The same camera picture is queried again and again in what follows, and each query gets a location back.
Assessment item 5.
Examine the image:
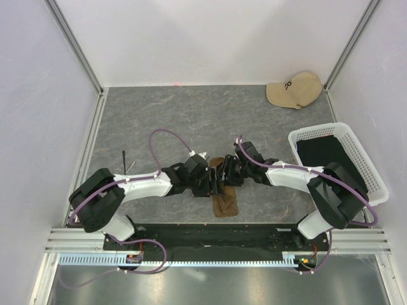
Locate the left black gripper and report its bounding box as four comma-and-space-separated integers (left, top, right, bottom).
187, 166, 223, 197

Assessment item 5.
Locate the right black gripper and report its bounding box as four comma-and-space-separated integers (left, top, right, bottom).
217, 154, 251, 187

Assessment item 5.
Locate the brown cloth napkin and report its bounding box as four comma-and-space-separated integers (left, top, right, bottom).
208, 156, 240, 219

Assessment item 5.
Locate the silver fork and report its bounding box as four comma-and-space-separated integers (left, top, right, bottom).
127, 161, 136, 171

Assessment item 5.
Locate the black spoon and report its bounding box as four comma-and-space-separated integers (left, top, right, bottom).
122, 150, 127, 175

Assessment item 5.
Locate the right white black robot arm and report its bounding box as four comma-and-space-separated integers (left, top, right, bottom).
223, 153, 368, 250

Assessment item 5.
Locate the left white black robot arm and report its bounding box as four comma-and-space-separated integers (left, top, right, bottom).
69, 163, 210, 250

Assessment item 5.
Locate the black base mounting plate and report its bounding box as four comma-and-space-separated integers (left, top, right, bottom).
103, 222, 331, 255

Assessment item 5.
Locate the black cloth in basket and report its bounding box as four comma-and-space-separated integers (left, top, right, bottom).
296, 135, 368, 193

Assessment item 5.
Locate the beige baseball cap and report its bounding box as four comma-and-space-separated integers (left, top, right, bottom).
266, 71, 323, 110

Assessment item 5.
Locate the white plastic basket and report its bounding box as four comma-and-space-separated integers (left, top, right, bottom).
288, 123, 389, 207

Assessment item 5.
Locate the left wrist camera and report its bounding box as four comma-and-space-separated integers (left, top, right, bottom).
183, 154, 208, 179

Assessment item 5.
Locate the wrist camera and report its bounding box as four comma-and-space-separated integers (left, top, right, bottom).
234, 138, 265, 165
183, 154, 208, 179

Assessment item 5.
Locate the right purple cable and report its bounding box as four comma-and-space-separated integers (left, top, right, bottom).
237, 133, 379, 275

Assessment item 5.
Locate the purple cable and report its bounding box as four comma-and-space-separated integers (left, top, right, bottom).
59, 128, 197, 289
237, 133, 379, 275

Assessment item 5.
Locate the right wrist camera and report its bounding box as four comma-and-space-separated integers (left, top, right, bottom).
234, 138, 265, 165

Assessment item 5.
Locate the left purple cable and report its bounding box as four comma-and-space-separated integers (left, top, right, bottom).
59, 128, 197, 289

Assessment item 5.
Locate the front aluminium rail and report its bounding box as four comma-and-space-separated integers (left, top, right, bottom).
45, 228, 392, 255

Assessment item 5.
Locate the light blue cable duct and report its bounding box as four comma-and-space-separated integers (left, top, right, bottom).
59, 252, 306, 268

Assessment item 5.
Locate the right aluminium frame post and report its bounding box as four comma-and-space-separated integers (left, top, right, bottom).
324, 0, 382, 92

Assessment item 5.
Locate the aluminium frame post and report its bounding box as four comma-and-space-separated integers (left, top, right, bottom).
324, 0, 382, 92
44, 0, 104, 95

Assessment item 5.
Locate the left aluminium frame post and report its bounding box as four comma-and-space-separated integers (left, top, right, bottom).
44, 0, 104, 95

